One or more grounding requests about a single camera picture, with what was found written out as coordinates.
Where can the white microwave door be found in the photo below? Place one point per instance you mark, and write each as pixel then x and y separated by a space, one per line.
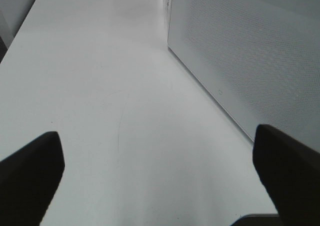
pixel 260 59

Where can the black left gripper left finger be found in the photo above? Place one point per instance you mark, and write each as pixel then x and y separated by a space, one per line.
pixel 29 179

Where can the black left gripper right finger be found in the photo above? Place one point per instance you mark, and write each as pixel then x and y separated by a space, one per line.
pixel 290 173

